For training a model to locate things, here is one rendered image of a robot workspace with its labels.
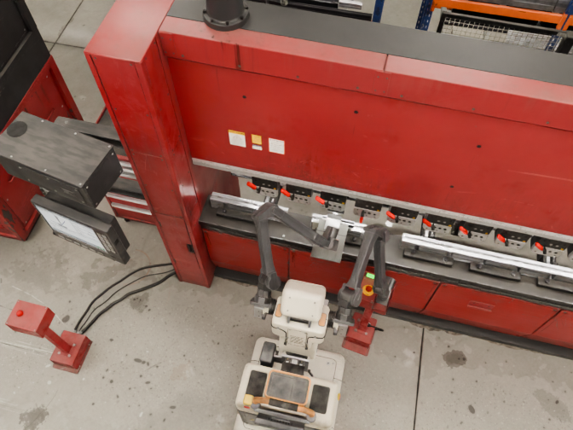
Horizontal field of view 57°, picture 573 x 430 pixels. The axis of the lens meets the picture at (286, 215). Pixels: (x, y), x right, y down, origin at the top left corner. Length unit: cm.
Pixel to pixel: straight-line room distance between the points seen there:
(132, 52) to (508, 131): 159
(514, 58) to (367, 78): 59
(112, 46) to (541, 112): 173
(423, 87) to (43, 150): 164
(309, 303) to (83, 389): 205
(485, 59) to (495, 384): 251
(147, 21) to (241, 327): 238
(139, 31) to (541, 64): 164
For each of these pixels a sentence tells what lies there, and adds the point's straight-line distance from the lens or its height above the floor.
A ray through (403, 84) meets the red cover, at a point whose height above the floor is 225.
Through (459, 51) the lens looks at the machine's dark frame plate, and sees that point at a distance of 236.
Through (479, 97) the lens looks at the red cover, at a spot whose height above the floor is 225.
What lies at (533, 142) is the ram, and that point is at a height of 204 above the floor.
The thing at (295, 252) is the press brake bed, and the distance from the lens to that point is 344.
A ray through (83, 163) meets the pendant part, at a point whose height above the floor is 195.
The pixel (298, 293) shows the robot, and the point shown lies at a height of 139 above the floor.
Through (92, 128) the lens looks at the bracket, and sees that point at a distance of 292.
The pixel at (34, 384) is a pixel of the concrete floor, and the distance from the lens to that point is 428.
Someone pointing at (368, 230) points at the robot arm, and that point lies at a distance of 278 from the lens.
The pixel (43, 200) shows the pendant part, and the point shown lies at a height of 160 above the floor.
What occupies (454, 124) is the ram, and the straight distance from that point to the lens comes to 241.
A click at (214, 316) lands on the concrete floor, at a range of 408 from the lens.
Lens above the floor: 380
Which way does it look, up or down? 59 degrees down
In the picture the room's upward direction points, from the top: straight up
